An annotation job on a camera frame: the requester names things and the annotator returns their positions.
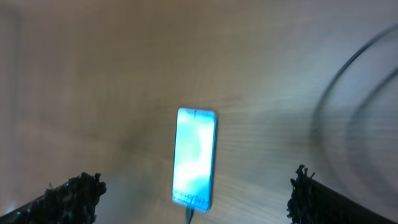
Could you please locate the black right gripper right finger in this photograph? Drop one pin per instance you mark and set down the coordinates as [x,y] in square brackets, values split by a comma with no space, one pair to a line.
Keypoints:
[313,203]

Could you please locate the Samsung Galaxy smartphone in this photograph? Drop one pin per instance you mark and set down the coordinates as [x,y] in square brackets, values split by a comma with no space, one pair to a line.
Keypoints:
[195,141]

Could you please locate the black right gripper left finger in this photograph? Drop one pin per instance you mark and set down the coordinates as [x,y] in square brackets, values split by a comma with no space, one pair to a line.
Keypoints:
[74,202]

